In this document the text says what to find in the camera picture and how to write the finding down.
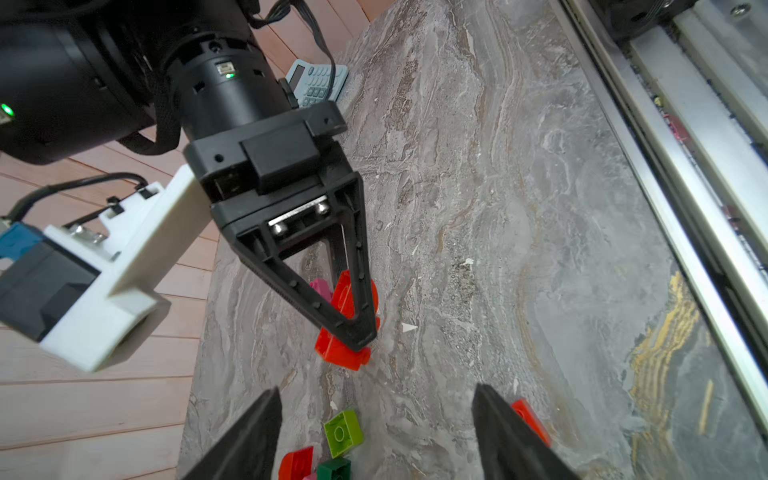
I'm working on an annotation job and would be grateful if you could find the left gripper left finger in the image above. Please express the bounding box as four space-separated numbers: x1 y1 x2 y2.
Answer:
183 387 282 480

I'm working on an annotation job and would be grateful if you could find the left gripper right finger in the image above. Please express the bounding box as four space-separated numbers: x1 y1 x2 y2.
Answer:
471 383 578 479

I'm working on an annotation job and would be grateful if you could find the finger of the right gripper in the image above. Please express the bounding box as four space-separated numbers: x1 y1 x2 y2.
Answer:
323 172 377 336
230 230 377 351

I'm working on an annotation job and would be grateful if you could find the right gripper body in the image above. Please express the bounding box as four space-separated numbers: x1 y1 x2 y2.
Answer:
183 101 354 252

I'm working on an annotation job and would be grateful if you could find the small red curved brick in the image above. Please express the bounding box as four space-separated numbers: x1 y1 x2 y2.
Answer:
278 446 314 480

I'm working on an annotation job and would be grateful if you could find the lime green lego brick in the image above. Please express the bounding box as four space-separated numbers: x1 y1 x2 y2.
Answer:
324 409 364 459

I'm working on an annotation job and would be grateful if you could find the red lego brick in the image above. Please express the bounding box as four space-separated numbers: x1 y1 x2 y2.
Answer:
313 269 382 373

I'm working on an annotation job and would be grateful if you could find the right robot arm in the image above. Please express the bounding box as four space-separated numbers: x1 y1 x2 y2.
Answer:
1 1 377 351

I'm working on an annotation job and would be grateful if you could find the grey calculator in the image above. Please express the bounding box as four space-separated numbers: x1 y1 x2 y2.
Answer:
286 60 349 108

